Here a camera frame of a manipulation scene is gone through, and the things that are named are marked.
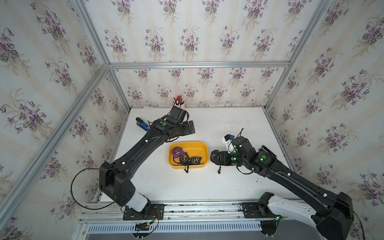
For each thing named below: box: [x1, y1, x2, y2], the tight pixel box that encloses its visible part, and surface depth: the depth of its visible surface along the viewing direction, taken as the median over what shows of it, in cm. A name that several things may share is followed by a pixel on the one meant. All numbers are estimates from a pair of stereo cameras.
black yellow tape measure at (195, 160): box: [188, 156, 202, 165], surface depth 90 cm
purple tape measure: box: [172, 146, 185, 158], surface depth 93 cm
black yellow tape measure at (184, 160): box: [179, 152, 190, 174], surface depth 90 cm
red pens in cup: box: [172, 95, 185, 105], surface depth 113 cm
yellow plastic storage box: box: [168, 141, 209, 169], surface depth 95 cm
